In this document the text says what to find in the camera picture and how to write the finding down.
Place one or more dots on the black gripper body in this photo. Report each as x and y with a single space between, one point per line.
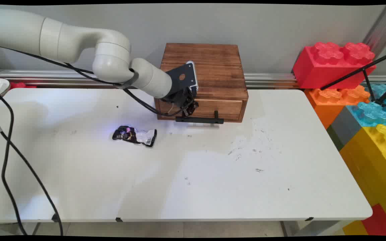
178 98

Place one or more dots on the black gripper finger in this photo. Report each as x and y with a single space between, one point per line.
194 106
186 112

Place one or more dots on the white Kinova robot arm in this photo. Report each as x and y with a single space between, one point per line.
62 36

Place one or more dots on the brown wooden drawer cabinet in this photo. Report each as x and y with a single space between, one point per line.
206 70

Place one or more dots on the crumpled black snack packet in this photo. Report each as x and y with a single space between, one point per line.
134 135

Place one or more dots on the orange giant toy brick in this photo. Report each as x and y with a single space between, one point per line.
330 100

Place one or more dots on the red giant toy brick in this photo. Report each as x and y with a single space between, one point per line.
330 67

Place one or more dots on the grey giant toy brick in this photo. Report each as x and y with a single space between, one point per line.
343 129

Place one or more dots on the black tripod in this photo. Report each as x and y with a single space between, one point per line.
367 72

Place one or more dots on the blue giant toy brick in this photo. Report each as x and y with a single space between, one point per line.
370 112

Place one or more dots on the yellow giant toy brick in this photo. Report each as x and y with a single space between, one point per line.
374 160

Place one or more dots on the small red toy brick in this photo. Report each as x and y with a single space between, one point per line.
380 222

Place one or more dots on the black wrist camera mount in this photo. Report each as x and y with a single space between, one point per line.
183 77

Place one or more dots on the aluminium rail profile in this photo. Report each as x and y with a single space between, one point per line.
45 76

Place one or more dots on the red object behind rail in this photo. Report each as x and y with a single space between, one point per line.
22 85

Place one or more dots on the grey table leg frame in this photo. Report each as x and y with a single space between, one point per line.
313 227

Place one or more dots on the aluminium upright post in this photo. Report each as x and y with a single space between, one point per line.
382 26

